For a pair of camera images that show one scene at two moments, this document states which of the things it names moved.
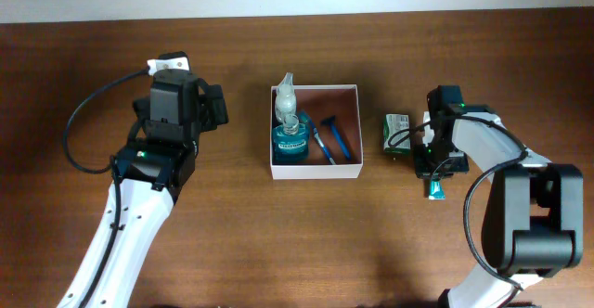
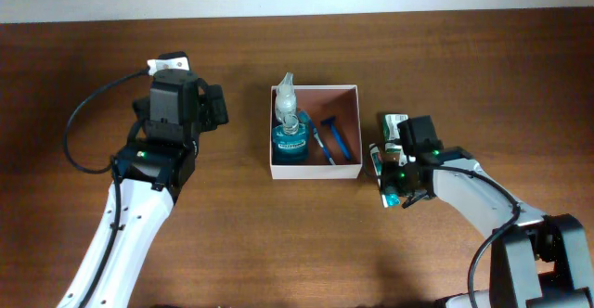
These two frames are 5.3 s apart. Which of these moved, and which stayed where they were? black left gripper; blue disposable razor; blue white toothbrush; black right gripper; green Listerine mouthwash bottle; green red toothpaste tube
Moved: black right gripper; green red toothpaste tube
Stayed: blue disposable razor; black left gripper; green Listerine mouthwash bottle; blue white toothbrush
